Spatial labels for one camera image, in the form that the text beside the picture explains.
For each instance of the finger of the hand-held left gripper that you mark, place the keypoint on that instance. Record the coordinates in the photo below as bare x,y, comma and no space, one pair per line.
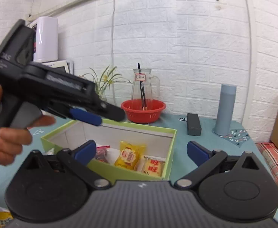
86,117
115,114

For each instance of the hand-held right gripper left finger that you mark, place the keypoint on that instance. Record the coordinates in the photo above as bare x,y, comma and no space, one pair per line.
85,152

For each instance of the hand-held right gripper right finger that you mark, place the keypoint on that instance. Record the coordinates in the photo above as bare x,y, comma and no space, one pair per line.
197,153

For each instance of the green cardboard box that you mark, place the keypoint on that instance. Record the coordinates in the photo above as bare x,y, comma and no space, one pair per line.
110,171

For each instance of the person's left hand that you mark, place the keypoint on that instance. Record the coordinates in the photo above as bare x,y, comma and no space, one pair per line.
10,137

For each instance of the dark red snack packet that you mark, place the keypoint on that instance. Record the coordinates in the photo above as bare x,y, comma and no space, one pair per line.
102,154

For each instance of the white boxy appliance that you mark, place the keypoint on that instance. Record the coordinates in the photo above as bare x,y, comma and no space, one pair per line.
58,66

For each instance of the teal tablecloth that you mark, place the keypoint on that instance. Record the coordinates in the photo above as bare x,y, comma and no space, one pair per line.
181,133

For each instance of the red plastic basket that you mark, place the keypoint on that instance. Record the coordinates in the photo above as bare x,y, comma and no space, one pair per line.
143,116

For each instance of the black rectangular case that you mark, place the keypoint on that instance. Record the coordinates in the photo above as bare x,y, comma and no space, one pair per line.
194,124

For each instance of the glass vase with flowering plant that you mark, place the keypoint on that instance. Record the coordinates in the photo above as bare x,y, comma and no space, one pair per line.
103,80

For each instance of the small black white trinket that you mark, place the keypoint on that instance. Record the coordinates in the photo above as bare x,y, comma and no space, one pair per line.
182,119

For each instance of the black straw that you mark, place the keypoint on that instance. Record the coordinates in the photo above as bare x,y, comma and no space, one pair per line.
141,87

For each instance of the white cylindrical appliance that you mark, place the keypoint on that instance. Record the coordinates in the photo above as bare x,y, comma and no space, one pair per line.
46,40

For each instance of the yellow snack packet round label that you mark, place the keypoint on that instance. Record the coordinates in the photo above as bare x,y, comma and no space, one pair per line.
128,156

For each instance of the glass pitcher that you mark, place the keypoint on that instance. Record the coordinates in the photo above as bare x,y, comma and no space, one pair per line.
150,87

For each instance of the heart-shaped patterned coaster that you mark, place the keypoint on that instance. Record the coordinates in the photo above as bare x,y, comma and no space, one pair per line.
238,137

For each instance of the small yellow red snack packet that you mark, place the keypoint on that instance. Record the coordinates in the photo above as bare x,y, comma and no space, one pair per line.
153,167

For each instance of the blue-grey cylindrical bottle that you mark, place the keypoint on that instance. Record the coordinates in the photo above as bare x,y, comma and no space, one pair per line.
225,109

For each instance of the white wall conduit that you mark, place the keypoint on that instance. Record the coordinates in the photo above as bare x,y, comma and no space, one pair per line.
249,52

